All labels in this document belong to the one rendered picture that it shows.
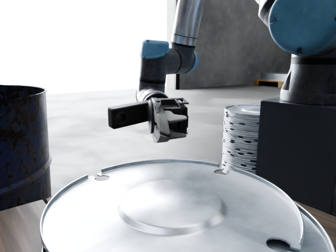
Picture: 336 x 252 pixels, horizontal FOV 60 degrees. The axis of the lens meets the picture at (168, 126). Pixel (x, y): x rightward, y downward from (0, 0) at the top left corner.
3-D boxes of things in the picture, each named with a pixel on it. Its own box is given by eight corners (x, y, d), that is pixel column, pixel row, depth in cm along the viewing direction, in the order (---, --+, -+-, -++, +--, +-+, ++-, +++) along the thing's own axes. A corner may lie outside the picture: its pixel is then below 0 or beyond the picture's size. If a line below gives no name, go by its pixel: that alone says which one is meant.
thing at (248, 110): (253, 119, 119) (254, 117, 119) (212, 108, 145) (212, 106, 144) (302, 113, 132) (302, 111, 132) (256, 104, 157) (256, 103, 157)
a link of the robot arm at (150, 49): (160, 39, 85) (157, 77, 88) (134, 37, 76) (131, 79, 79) (183, 42, 80) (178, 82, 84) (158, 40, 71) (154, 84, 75)
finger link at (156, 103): (165, 104, 55) (157, 95, 63) (157, 105, 55) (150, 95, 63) (164, 128, 57) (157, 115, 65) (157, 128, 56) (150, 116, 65)
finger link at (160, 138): (193, 134, 53) (181, 119, 62) (161, 136, 52) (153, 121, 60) (192, 150, 54) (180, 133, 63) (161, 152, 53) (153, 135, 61)
